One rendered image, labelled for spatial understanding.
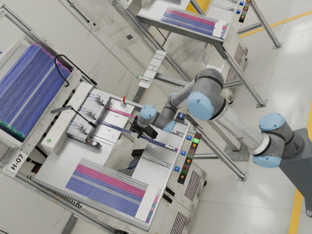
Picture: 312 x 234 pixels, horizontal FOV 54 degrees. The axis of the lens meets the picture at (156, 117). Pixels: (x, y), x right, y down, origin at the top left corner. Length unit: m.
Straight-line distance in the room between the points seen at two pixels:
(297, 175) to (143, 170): 0.83
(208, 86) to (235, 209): 1.28
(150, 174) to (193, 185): 0.70
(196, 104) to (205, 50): 1.56
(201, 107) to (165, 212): 1.15
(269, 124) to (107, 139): 0.94
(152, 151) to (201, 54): 1.15
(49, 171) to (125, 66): 2.59
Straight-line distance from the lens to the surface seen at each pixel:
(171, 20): 2.50
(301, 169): 1.73
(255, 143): 1.40
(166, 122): 1.58
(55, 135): 1.88
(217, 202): 2.45
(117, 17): 2.65
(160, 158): 1.82
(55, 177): 1.86
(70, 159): 1.88
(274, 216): 2.20
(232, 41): 3.15
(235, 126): 1.33
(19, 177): 1.87
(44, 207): 3.53
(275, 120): 1.51
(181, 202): 2.33
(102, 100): 1.96
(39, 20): 3.77
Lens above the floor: 1.84
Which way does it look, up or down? 30 degrees down
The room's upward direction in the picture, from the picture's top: 47 degrees counter-clockwise
